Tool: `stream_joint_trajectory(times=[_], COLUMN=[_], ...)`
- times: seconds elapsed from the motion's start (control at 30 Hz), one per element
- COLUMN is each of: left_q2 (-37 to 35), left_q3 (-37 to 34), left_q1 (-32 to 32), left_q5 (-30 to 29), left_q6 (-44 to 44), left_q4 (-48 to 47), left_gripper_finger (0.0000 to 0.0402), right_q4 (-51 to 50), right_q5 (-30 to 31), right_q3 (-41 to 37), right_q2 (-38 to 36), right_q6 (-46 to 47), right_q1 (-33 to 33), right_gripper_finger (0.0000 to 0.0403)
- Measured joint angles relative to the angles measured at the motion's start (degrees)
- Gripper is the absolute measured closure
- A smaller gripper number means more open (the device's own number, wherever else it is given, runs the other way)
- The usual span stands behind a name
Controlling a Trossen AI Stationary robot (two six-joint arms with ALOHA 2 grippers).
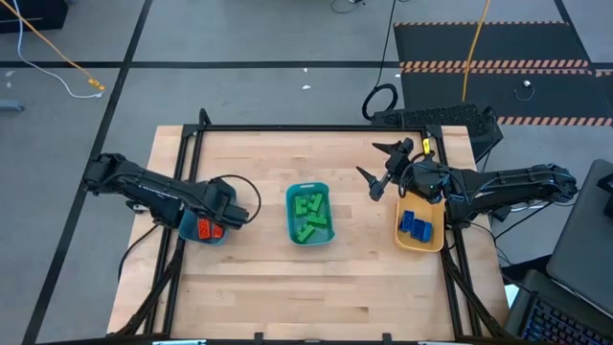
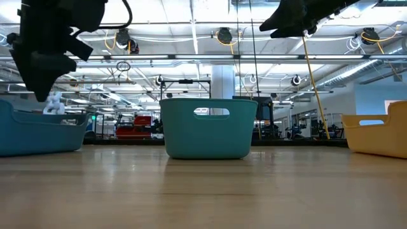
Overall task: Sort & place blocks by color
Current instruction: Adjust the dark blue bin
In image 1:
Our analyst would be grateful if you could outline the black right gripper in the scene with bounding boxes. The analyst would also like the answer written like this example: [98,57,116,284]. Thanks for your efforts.
[355,138,414,201]

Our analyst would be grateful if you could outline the dark blue plastic bin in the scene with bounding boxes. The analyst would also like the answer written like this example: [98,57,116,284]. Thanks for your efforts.
[177,184,238,246]

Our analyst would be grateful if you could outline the teal plastic bin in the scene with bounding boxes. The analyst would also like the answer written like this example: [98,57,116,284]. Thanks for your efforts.
[285,182,336,248]

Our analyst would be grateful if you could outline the yellow plastic bin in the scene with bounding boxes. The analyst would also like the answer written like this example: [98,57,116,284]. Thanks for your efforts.
[394,198,446,254]

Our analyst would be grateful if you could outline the black mesh computer tower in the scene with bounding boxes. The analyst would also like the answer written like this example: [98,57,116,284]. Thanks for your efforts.
[371,103,505,164]

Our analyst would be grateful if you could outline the black hazard-striped floor mat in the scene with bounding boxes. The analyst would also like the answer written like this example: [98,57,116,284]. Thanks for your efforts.
[393,21,613,128]

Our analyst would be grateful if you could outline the grey laptop lid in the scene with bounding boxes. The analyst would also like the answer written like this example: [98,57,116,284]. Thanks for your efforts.
[545,159,613,317]

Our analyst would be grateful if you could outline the black device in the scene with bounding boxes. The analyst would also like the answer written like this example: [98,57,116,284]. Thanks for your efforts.
[596,172,613,219]

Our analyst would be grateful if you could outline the black backlit keyboard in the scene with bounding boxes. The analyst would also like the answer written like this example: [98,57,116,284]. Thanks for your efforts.
[519,294,613,345]

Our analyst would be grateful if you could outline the black box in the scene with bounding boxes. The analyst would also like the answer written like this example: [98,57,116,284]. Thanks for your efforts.
[0,0,69,34]

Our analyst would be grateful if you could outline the black aluminium table frame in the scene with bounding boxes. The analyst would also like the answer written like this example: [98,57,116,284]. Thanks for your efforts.
[112,107,516,345]

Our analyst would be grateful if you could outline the black cable with loop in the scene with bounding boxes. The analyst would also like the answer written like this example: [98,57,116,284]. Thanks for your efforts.
[361,0,401,122]

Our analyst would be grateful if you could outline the yellow hanging cable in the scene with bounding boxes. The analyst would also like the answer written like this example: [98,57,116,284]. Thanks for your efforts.
[462,0,493,103]

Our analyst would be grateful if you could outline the small silver object with cord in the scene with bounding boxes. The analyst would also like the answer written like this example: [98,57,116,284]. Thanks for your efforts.
[514,79,536,103]

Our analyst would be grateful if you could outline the yellow floor cable with plug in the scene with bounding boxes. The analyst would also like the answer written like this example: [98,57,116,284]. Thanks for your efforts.
[0,0,106,92]

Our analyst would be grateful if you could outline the white floor cable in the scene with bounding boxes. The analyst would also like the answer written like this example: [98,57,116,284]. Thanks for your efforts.
[11,0,104,100]

